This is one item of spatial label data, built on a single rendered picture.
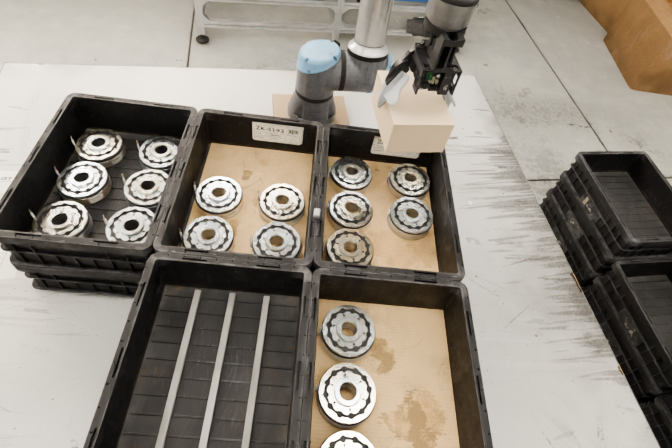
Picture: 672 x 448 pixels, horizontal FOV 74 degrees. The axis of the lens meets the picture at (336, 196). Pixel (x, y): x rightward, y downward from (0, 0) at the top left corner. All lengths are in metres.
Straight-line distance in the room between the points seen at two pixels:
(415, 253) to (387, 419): 0.36
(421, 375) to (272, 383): 0.28
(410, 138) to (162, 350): 0.60
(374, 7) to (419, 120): 0.46
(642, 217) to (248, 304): 1.51
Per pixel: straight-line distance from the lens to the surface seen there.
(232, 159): 1.14
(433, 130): 0.88
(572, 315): 1.29
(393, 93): 0.86
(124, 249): 0.91
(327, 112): 1.37
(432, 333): 0.96
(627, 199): 2.01
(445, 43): 0.76
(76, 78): 1.67
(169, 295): 0.95
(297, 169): 1.12
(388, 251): 1.02
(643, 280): 1.97
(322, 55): 1.27
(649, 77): 3.69
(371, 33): 1.26
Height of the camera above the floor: 1.67
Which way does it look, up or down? 51 degrees down
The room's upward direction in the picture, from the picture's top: 12 degrees clockwise
